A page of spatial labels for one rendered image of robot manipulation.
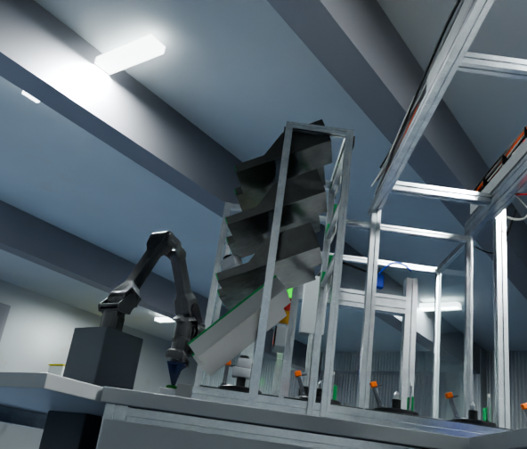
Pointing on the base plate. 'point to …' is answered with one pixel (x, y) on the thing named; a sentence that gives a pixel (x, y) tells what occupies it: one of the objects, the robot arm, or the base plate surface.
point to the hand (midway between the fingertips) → (174, 374)
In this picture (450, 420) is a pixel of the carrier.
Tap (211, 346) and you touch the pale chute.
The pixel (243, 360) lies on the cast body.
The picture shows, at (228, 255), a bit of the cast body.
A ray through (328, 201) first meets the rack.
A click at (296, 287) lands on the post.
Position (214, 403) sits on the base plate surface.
